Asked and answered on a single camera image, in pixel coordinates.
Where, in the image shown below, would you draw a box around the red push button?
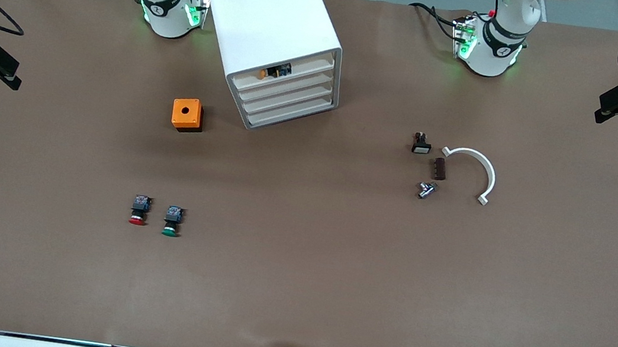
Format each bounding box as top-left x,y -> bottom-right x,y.
127,193 -> 154,227

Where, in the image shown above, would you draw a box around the white plastic drawer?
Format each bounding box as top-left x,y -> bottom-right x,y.
242,80 -> 338,140
238,67 -> 337,127
234,54 -> 338,115

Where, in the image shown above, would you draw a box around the black white square push button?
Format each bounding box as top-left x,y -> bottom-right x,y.
410,131 -> 434,156

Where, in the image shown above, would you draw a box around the green push button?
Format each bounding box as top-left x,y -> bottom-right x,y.
160,204 -> 186,239

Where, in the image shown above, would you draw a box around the white drawer cabinet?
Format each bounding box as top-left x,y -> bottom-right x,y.
185,0 -> 352,141

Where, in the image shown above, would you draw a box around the white drawer with cutout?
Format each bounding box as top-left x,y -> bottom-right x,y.
229,40 -> 339,104

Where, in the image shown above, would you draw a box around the brown terminal block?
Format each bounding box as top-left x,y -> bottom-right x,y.
431,157 -> 449,182

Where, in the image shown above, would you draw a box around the small silver metal connector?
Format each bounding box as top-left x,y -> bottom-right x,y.
415,179 -> 440,202

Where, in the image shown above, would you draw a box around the orange and blue small component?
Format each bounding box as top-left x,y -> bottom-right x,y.
259,60 -> 294,83

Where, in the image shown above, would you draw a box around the brown table mat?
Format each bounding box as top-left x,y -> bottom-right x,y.
0,0 -> 618,347

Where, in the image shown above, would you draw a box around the white curved bracket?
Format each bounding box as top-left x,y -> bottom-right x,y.
435,144 -> 500,208

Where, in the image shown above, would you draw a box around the orange button enclosure box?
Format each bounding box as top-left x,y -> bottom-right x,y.
170,96 -> 206,136

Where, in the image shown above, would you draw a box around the black base cable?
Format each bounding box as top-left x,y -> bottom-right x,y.
404,1 -> 466,42

